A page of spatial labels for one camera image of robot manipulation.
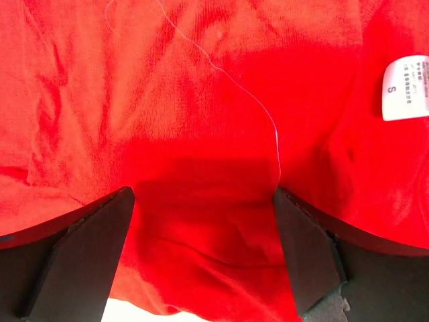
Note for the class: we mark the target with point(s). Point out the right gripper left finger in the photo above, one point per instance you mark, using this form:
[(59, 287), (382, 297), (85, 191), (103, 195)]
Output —
[(63, 268)]

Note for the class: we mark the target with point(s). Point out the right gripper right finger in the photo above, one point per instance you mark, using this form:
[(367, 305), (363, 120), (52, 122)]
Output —
[(342, 273)]

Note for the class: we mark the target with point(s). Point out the red t shirt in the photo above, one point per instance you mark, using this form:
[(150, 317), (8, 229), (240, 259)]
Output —
[(204, 108)]

